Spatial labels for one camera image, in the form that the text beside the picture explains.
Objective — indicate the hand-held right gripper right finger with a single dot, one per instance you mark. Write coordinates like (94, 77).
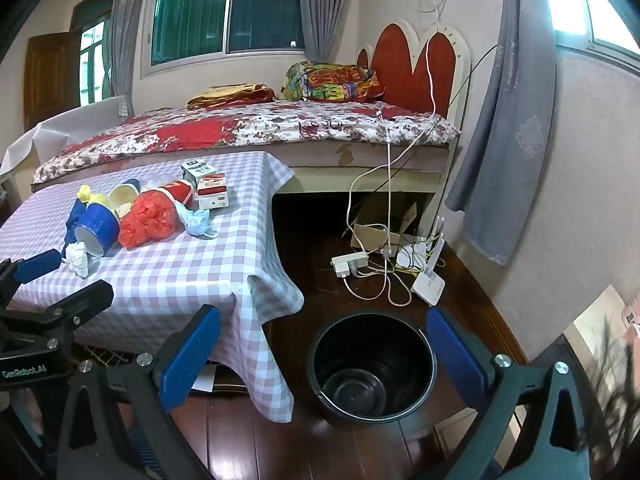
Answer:
(455, 355)

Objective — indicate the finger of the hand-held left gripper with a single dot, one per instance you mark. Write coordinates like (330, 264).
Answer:
(37, 266)
(75, 302)

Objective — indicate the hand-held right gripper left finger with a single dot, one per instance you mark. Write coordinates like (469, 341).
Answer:
(192, 355)

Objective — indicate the white tissue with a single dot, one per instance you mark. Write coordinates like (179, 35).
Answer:
(77, 260)

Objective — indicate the dark blue cloth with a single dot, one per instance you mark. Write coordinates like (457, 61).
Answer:
(74, 220)

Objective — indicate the blue cup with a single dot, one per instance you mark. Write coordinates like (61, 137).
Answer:
(97, 227)

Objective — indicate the yellow wrapper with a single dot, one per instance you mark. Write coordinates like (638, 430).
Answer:
(86, 194)

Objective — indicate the black plastic bucket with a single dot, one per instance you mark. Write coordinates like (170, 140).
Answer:
(350, 340)

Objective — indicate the cream paper cup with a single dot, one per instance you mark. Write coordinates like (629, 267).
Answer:
(122, 197)

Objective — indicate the red plastic bag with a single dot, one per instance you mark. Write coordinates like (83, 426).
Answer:
(147, 220)

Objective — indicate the blue face mask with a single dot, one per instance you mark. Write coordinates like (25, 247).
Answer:
(197, 222)

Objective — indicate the red paper cup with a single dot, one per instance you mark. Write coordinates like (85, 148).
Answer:
(172, 192)

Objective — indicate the red white box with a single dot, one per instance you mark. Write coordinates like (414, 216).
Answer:
(212, 190)

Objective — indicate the green white carton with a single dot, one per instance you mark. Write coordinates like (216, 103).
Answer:
(200, 172)

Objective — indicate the white paper sheet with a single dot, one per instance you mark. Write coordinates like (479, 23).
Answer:
(204, 380)

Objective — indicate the white router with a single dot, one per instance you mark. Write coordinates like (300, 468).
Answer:
(407, 255)
(429, 285)

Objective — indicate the checked tablecloth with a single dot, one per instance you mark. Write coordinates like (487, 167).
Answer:
(165, 270)

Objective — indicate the white power strip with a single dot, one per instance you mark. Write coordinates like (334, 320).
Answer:
(350, 262)

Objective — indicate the white plastic sheet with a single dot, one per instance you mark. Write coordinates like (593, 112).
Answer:
(65, 125)

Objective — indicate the cardboard box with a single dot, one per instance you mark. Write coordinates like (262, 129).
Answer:
(370, 235)

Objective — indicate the brown wooden door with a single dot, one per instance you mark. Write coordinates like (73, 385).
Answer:
(47, 80)

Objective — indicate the narrow side window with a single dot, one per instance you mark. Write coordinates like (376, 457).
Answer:
(92, 60)

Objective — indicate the tied grey curtain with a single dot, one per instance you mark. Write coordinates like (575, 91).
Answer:
(505, 135)

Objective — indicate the bed with floral sheet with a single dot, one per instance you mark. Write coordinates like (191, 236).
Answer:
(250, 127)

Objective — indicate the folded yellow red blanket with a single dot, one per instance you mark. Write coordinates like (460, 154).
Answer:
(230, 95)

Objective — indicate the red heart headboard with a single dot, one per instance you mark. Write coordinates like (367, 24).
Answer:
(395, 70)

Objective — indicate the colourful patterned pillow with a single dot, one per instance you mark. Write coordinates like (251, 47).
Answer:
(335, 82)

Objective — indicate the large sliding window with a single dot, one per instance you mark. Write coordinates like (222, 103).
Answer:
(200, 15)

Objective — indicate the bright window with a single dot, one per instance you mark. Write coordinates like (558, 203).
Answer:
(605, 5)

